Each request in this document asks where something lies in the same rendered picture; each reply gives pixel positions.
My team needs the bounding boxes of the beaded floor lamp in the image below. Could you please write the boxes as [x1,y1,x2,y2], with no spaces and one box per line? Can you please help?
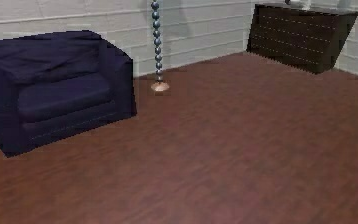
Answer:
[150,0,171,94]

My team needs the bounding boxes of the white object with dark spot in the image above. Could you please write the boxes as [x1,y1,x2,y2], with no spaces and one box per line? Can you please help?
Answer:
[284,0,312,10]

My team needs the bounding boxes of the dark brown chest of drawers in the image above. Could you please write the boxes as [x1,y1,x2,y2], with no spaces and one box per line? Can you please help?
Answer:
[246,2,358,75]

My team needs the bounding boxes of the dark blue armchair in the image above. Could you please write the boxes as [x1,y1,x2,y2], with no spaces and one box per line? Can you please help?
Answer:
[0,30,138,159]

